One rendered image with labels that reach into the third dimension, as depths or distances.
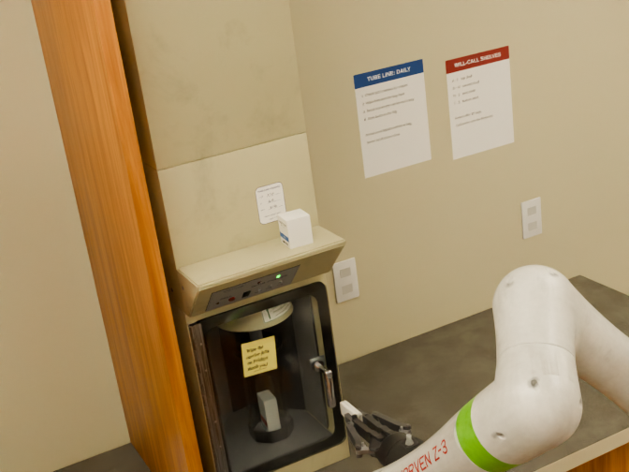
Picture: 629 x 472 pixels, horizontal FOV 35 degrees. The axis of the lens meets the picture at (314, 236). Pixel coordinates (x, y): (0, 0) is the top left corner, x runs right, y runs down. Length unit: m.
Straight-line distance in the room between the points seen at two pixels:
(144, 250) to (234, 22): 0.46
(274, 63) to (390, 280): 0.97
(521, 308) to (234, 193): 0.73
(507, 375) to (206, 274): 0.72
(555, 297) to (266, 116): 0.76
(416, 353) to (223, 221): 0.92
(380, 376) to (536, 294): 1.22
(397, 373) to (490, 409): 1.23
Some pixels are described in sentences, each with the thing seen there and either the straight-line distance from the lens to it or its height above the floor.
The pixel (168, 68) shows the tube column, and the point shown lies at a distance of 1.87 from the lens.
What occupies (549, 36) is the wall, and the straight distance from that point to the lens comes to 2.90.
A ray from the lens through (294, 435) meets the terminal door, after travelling 2.21.
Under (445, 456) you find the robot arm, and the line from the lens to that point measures 1.52.
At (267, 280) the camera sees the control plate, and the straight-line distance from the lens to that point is 1.96.
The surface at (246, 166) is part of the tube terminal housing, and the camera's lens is 1.96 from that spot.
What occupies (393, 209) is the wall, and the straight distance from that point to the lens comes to 2.68.
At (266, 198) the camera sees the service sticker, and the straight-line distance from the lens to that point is 2.00.
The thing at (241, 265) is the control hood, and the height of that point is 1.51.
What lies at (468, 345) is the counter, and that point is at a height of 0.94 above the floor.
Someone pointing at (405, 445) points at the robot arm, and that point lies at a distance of 1.89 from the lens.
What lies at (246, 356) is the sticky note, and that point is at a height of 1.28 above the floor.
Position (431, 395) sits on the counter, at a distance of 2.52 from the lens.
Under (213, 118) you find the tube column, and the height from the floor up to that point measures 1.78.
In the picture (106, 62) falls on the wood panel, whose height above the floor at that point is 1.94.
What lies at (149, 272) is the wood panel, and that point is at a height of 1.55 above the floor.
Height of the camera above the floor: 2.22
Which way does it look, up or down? 21 degrees down
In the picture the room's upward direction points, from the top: 8 degrees counter-clockwise
